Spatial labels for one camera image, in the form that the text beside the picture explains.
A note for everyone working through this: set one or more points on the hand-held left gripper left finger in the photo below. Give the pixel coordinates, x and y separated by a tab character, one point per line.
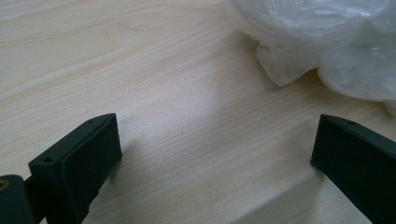
77	168

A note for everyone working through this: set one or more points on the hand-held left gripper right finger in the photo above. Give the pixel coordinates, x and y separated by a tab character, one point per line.
358	161

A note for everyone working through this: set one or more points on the white plastic bag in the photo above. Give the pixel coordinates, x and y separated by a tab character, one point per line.
336	40

